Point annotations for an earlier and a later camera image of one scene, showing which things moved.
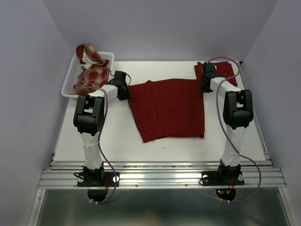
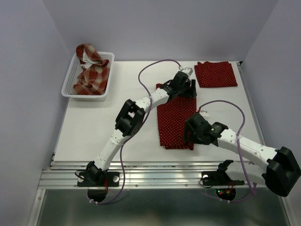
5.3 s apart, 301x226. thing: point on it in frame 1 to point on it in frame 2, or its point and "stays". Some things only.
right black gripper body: x=203 y=88 to x=198 y=138
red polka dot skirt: x=223 y=69 stays
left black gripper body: x=126 y=93 to x=185 y=91
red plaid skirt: x=95 y=71 stays
